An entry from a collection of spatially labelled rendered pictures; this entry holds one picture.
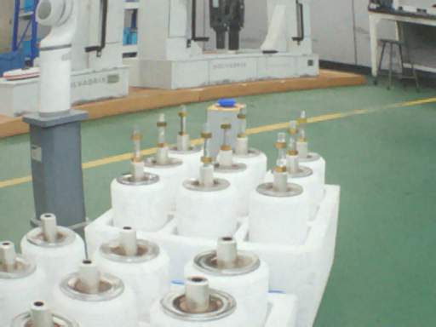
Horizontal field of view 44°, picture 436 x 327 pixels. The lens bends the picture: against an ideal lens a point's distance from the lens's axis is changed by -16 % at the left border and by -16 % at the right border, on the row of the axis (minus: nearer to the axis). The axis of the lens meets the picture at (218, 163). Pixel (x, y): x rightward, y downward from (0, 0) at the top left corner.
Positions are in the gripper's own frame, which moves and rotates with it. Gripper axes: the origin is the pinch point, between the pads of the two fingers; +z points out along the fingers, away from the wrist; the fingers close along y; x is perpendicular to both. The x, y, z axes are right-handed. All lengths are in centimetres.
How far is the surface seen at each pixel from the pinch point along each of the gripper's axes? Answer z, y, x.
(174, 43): 10, 243, 112
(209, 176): 20.4, -13.1, -1.2
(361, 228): 47, 45, -22
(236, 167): 21.9, -0.1, -1.6
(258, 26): 2, 620, 160
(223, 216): 26.0, -15.1, -4.3
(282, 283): 34.8, -19.2, -15.2
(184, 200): 23.6, -16.6, 1.5
